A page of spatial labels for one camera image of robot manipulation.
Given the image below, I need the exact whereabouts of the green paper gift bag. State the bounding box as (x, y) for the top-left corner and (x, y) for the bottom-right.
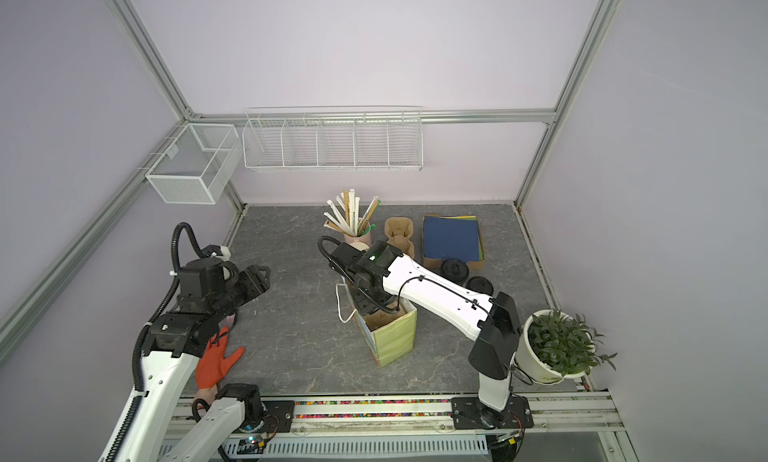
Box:
(335, 283), (418, 367)

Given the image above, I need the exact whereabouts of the black paper cup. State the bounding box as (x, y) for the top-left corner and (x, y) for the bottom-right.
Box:
(440, 258), (470, 285)

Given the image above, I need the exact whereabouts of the single brown pulp cup carrier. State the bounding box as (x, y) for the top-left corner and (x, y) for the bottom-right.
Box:
(363, 308), (407, 332)

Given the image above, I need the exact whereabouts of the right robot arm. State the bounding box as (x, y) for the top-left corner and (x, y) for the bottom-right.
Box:
(318, 236), (524, 429)

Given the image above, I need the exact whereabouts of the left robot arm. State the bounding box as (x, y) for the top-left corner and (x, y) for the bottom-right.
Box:
(101, 222), (270, 461)

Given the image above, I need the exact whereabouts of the pink metal straw bucket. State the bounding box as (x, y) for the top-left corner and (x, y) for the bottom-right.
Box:
(344, 230), (373, 249)

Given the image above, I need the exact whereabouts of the green wrapped straw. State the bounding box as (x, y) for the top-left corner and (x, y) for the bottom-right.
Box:
(360, 223), (376, 237)

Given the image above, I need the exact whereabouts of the brown pulp cup carrier stack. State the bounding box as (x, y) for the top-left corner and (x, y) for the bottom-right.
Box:
(384, 216), (415, 258)

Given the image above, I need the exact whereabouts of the white wrapped straw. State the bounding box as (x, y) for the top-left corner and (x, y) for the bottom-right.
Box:
(347, 189), (357, 236)

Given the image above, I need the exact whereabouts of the cardboard tray with napkins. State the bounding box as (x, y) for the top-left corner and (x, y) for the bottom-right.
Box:
(422, 214), (485, 270)

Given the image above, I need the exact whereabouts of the black cup lid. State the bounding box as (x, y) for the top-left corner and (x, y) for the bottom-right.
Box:
(465, 276), (495, 296)

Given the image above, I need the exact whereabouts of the small white mesh basket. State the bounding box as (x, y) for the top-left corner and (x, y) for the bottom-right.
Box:
(145, 123), (242, 205)

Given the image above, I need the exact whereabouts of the potted green plant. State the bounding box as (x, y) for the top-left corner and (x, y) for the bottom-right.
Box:
(512, 309), (617, 385)

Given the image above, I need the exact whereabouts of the red handled tool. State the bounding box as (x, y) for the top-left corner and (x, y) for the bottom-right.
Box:
(195, 326), (245, 400)

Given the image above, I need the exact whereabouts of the wide white wire basket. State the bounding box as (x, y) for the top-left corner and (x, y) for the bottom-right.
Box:
(241, 106), (424, 171)

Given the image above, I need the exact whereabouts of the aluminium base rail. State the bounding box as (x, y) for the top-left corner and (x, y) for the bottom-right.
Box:
(104, 392), (640, 462)

